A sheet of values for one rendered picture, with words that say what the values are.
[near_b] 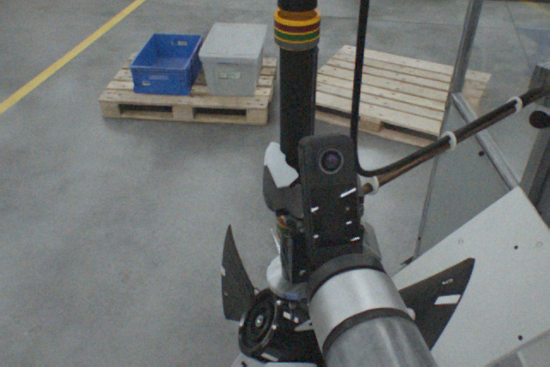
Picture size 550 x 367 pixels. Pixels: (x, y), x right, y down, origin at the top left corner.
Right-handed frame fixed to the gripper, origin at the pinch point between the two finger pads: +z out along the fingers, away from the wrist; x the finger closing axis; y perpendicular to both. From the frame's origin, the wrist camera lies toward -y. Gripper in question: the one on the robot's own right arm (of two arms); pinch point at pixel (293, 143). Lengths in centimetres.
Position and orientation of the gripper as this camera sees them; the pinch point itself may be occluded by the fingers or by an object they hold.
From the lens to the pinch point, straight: 58.1
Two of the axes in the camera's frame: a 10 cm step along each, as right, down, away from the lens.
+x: 9.7, -1.3, 1.8
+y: 0.0, 8.1, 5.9
